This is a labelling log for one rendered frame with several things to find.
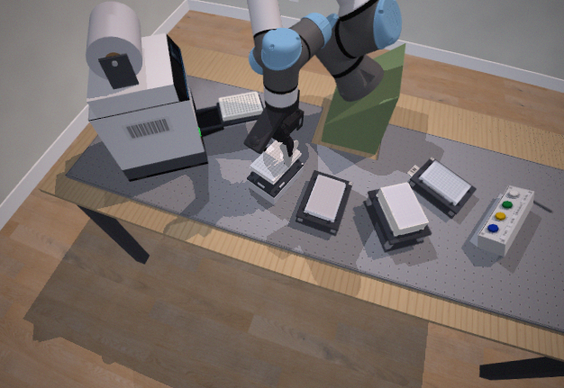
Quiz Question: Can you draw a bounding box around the dark grey rectangular frame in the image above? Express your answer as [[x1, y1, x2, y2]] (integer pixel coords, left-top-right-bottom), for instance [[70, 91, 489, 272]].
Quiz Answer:
[[408, 157, 477, 219], [296, 170, 353, 236]]

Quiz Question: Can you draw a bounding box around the light grey roll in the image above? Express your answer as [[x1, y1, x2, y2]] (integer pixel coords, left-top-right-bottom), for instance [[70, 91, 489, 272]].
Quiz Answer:
[[86, 1, 142, 80]]

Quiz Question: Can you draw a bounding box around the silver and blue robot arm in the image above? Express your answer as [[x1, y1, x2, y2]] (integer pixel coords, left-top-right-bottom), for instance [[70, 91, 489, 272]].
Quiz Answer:
[[244, 0, 402, 154]]

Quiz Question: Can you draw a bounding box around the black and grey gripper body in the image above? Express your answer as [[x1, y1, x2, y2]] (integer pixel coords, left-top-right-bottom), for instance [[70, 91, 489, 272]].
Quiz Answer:
[[265, 89, 304, 142]]

